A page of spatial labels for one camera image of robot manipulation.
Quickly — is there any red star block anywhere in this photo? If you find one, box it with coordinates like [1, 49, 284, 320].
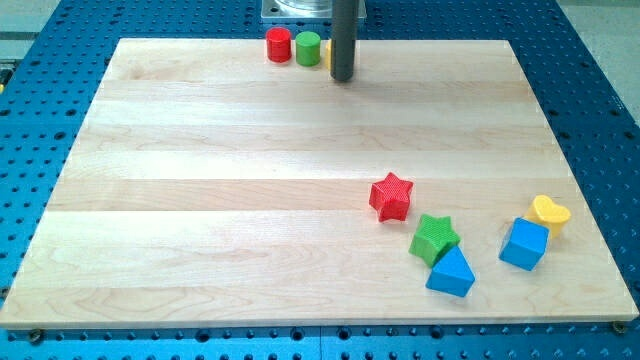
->
[369, 172, 414, 222]

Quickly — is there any light wooden board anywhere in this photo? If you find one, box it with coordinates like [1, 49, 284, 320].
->
[1, 39, 638, 330]

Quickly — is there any green star block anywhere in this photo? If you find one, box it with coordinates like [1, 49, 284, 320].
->
[409, 214, 461, 268]

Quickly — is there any yellow block behind rod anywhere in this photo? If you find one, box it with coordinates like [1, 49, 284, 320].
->
[324, 39, 332, 71]

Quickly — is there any green cylinder block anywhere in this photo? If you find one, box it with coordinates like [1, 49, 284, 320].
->
[295, 31, 321, 67]

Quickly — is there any red cylinder block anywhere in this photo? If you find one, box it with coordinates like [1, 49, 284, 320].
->
[265, 27, 292, 63]

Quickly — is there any blue triangle block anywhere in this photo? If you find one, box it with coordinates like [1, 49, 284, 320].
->
[426, 246, 476, 297]

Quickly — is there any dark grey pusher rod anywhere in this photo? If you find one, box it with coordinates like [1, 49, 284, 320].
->
[330, 0, 359, 82]

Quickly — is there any blue cube block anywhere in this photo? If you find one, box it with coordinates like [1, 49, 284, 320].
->
[499, 218, 549, 271]

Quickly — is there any yellow heart block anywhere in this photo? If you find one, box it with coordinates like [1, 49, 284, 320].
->
[523, 195, 571, 239]

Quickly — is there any blue perforated table plate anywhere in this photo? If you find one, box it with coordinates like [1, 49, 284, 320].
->
[1, 1, 639, 359]

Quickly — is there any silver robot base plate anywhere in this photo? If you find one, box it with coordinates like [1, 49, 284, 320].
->
[260, 0, 367, 20]

